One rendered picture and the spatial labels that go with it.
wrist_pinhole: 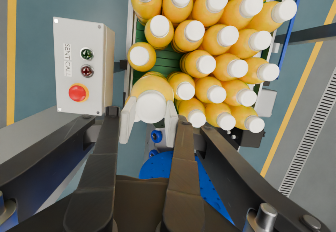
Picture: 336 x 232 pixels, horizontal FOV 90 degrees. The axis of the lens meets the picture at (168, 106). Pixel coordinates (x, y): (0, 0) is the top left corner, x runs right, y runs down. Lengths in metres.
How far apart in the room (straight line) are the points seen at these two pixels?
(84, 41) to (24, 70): 1.45
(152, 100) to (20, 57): 1.68
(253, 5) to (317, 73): 1.70
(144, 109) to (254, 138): 0.47
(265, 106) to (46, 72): 1.60
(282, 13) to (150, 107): 0.35
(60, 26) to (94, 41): 0.07
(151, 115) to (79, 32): 0.27
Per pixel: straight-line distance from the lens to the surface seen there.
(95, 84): 0.41
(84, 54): 0.40
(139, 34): 0.59
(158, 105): 0.21
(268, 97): 0.77
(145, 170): 0.49
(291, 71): 1.91
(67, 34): 0.43
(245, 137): 0.60
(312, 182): 2.60
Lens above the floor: 1.48
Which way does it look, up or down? 75 degrees down
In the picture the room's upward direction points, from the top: 166 degrees clockwise
